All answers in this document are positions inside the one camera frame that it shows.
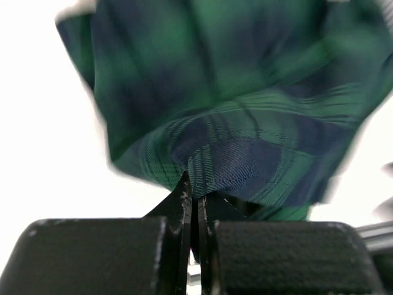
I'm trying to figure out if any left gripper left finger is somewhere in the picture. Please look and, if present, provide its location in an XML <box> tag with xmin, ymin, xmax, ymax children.
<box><xmin>1</xmin><ymin>173</ymin><xmax>192</xmax><ymax>295</ymax></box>

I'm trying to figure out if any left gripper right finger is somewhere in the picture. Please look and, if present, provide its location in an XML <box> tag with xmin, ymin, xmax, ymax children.
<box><xmin>197</xmin><ymin>193</ymin><xmax>384</xmax><ymax>294</ymax></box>

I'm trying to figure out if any green plaid skirt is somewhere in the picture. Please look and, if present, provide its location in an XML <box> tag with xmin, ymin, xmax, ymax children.
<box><xmin>56</xmin><ymin>1</ymin><xmax>392</xmax><ymax>221</ymax></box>

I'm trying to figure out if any aluminium mounting rail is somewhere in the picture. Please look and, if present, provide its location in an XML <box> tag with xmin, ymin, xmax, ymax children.
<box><xmin>356</xmin><ymin>221</ymin><xmax>393</xmax><ymax>254</ymax></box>

